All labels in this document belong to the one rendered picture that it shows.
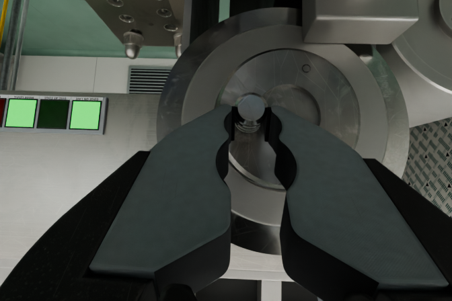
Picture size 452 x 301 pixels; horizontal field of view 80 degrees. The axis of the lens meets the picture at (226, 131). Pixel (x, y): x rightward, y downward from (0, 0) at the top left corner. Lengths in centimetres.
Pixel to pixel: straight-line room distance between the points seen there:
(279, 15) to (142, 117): 38
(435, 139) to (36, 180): 60
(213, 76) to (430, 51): 13
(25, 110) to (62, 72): 295
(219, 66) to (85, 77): 327
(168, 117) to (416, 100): 16
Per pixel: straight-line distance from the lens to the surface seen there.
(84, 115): 56
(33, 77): 372
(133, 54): 55
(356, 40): 17
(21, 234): 62
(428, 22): 22
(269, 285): 53
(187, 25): 19
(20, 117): 62
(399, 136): 18
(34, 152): 61
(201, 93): 16
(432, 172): 35
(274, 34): 17
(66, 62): 358
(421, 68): 20
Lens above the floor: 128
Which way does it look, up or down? 9 degrees down
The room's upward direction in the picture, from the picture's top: 178 degrees counter-clockwise
